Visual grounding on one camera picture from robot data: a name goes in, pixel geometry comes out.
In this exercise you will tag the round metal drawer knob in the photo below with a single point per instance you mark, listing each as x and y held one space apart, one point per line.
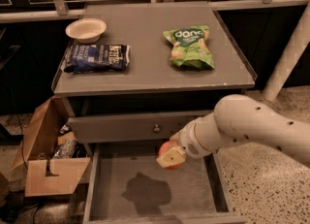
157 128

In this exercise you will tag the grey drawer cabinet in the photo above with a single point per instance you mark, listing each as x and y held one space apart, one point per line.
151 83

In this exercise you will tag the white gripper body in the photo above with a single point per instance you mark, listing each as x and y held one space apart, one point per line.
188 141

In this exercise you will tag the grey top drawer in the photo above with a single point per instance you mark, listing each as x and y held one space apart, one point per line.
129 127

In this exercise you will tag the open grey middle drawer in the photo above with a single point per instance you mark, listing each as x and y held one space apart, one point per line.
127 186

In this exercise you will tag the open cardboard box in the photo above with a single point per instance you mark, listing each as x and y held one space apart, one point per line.
47 176

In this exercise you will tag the white paper bowl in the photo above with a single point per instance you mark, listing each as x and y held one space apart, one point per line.
87 30

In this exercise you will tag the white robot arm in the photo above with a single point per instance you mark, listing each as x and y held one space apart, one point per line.
236 119

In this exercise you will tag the blue chip bag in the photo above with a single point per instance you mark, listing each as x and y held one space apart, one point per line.
96 58

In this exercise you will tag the green snack bag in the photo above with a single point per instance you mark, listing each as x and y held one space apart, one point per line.
189 47

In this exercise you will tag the plastic bottle in box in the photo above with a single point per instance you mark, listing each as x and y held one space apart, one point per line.
65 149

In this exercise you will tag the metal window railing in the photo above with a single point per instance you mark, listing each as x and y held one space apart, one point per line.
38 15

